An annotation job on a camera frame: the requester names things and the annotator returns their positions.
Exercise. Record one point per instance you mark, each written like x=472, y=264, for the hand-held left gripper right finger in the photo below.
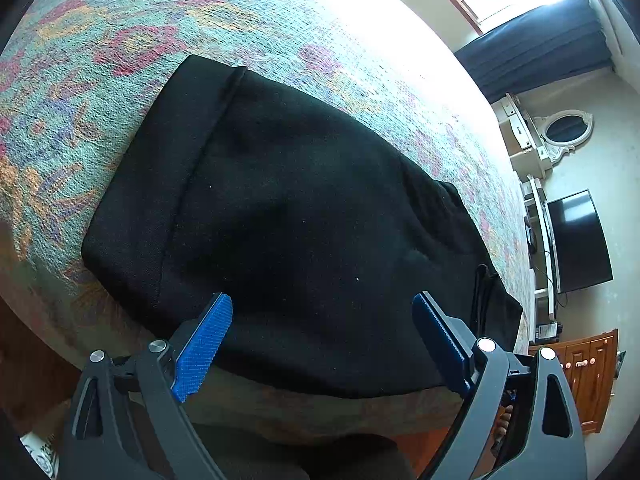
x=442, y=342

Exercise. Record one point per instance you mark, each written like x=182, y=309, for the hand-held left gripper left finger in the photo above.
x=205, y=350

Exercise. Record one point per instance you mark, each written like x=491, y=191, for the black studded pants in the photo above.
x=300, y=210

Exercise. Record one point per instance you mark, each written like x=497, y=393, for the small black box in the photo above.
x=547, y=332

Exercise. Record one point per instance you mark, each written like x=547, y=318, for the white television stand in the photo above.
x=542, y=240

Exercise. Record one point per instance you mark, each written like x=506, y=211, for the brown wooden cabinet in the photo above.
x=585, y=380

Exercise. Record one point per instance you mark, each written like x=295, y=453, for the black flat television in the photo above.
x=580, y=240

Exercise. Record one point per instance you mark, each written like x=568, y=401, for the patterned white cloth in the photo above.
x=37, y=455

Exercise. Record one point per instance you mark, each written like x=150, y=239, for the cream dressing table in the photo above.
x=520, y=135

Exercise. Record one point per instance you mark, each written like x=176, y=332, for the oval white framed mirror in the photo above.
x=565, y=130

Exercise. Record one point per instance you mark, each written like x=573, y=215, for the dark blue curtain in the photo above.
x=540, y=45

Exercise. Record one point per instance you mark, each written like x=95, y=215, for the floral woven bedspread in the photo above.
x=125, y=25

